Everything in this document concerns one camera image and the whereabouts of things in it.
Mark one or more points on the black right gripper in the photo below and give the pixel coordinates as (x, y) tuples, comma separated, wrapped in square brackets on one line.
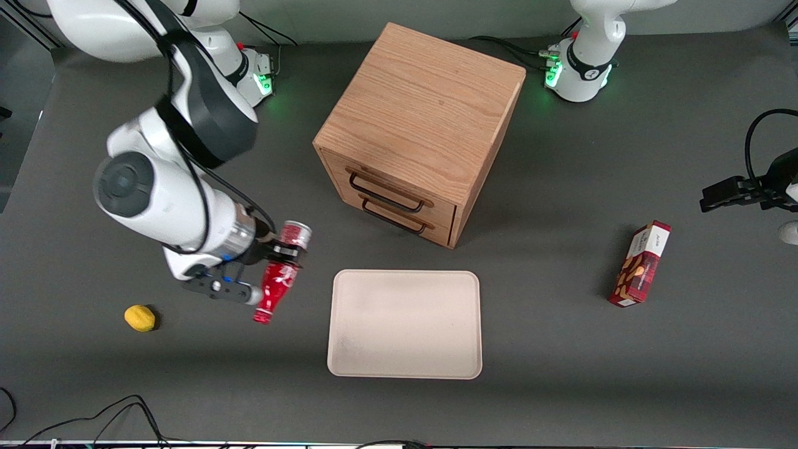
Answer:
[(259, 251)]

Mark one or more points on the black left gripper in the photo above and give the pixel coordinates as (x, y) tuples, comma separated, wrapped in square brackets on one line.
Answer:
[(776, 179)]

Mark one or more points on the red coke bottle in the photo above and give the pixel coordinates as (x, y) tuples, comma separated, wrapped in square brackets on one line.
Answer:
[(277, 287)]

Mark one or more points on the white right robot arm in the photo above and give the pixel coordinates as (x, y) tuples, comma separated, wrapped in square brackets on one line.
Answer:
[(162, 199)]

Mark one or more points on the beige plastic tray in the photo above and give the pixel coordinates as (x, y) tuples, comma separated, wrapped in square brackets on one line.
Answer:
[(405, 324)]

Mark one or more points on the red snack box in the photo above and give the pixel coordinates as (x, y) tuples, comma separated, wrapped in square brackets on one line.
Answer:
[(641, 265)]

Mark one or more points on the yellow lemon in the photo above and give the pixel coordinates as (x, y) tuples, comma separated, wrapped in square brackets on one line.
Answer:
[(139, 318)]

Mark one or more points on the wooden two-drawer cabinet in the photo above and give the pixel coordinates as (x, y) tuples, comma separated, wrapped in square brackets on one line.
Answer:
[(424, 106)]

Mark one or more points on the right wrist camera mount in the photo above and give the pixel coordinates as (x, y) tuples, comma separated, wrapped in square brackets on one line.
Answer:
[(221, 288)]

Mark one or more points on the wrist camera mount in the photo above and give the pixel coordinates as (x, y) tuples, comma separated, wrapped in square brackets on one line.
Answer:
[(221, 288), (790, 232)]

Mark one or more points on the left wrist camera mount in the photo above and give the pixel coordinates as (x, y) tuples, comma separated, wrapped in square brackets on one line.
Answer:
[(790, 232)]

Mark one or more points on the aluminium frame profile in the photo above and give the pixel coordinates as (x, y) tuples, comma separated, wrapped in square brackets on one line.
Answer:
[(31, 31), (789, 24)]

